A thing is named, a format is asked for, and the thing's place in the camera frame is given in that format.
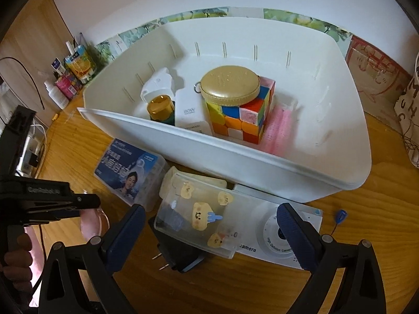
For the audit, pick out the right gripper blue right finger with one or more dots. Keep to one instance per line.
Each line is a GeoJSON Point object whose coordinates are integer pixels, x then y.
{"type": "Point", "coordinates": [301, 236]}

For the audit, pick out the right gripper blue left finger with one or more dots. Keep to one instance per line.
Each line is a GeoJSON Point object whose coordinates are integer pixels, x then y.
{"type": "Point", "coordinates": [121, 238]}

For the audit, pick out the pink pear-shaped case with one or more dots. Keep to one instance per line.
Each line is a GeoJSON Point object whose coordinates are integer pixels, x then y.
{"type": "Point", "coordinates": [93, 222]}

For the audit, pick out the white children's digital camera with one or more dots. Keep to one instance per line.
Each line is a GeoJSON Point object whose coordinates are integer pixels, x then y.
{"type": "Point", "coordinates": [264, 239]}

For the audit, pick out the black plug adapter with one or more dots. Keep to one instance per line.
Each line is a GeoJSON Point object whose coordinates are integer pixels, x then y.
{"type": "Point", "coordinates": [178, 255]}

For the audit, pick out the blue floss pick box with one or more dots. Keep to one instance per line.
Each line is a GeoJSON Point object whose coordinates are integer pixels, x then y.
{"type": "Point", "coordinates": [133, 174]}

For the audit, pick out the beige card box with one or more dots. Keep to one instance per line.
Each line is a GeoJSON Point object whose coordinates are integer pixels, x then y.
{"type": "Point", "coordinates": [165, 185]}

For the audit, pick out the clear sticker-decorated plastic box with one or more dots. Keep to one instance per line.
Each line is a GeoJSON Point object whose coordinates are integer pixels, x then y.
{"type": "Point", "coordinates": [204, 216]}

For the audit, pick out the pink hair roller clip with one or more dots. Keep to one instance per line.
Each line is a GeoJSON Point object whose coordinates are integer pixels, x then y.
{"type": "Point", "coordinates": [279, 127]}

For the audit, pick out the multicolour puzzle cube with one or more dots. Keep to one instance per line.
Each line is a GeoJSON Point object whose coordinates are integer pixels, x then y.
{"type": "Point", "coordinates": [246, 122]}

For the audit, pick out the green bottle with gold cap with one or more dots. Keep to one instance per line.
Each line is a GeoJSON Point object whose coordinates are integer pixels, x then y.
{"type": "Point", "coordinates": [162, 110]}

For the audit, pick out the white charger block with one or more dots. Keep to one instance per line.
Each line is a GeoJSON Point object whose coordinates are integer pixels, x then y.
{"type": "Point", "coordinates": [190, 111]}

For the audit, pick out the white bottle-shaped holder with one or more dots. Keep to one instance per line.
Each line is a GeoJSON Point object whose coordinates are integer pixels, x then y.
{"type": "Point", "coordinates": [162, 82]}

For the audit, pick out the round gold compact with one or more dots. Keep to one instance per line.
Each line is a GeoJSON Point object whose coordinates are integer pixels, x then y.
{"type": "Point", "coordinates": [229, 85]}

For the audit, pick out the person's left hand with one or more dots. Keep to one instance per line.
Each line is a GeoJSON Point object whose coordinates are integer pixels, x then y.
{"type": "Point", "coordinates": [17, 264]}

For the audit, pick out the white power strip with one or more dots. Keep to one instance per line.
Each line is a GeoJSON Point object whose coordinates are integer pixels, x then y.
{"type": "Point", "coordinates": [33, 151]}

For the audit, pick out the white spray bottle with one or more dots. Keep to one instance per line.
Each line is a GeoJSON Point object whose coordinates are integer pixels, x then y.
{"type": "Point", "coordinates": [56, 95]}

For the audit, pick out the white plastic storage bin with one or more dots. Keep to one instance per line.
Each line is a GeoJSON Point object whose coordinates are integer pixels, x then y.
{"type": "Point", "coordinates": [329, 149]}

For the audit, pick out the orange juice carton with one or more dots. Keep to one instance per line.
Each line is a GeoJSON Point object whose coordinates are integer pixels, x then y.
{"type": "Point", "coordinates": [81, 64]}

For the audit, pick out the green fruit print cardboard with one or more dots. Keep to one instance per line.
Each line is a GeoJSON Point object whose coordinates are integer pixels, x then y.
{"type": "Point", "coordinates": [111, 48]}

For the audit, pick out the beige letter-print tote bag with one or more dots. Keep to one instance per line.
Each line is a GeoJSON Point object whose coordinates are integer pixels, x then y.
{"type": "Point", "coordinates": [407, 111]}

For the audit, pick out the red drawing cardboard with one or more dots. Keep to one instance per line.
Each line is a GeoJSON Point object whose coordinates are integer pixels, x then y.
{"type": "Point", "coordinates": [379, 80]}

